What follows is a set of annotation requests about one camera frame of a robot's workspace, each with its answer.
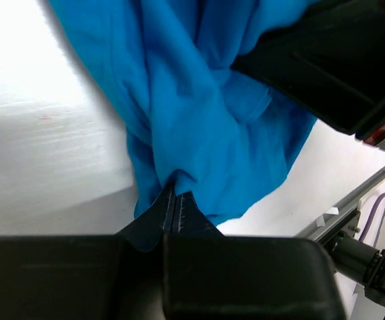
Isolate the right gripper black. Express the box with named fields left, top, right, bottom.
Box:
left=232, top=1, right=385, bottom=151

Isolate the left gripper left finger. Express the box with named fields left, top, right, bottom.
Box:
left=116, top=183, right=175, bottom=252

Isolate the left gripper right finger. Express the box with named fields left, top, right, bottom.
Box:
left=171, top=192, right=223, bottom=237

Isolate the blue t shirt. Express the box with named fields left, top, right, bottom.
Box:
left=50, top=0, right=316, bottom=224

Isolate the aluminium table rail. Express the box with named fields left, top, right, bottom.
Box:
left=295, top=169, right=385, bottom=244

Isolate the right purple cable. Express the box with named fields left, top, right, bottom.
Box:
left=358, top=192, right=385, bottom=243

